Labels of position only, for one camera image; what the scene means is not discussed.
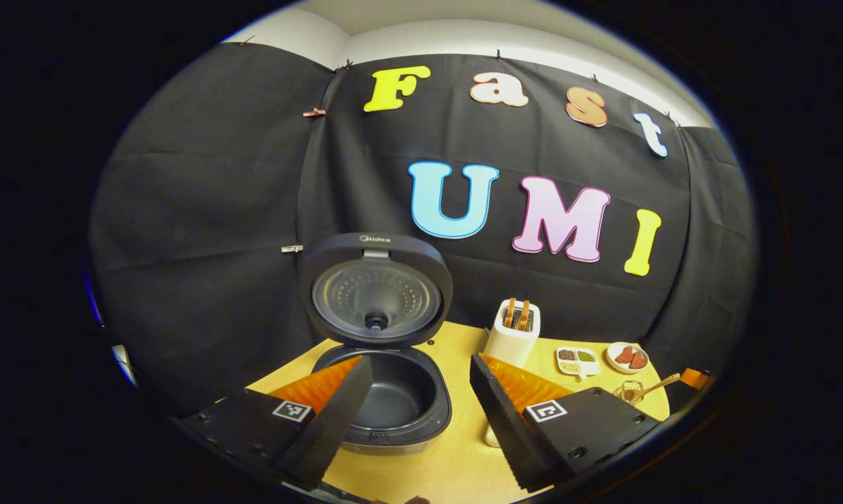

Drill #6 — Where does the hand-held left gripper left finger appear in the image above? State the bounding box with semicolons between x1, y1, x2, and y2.
182;355;374;491

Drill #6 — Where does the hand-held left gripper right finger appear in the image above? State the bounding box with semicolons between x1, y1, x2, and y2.
469;353;664;493

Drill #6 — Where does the wooden spoon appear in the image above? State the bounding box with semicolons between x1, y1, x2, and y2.
628;373;681;403

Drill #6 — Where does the dark grey rice cooker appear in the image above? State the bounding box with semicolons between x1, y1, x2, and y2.
299;233;454;454

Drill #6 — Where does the white toaster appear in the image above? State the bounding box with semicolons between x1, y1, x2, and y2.
482;302;542;368

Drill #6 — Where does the white round plate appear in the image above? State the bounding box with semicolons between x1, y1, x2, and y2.
606;342;650;375

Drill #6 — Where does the white divided dish of beans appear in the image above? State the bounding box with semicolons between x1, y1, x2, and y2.
555;346;601;380

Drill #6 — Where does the black backdrop cloth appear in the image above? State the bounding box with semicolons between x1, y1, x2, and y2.
89;41;757;421

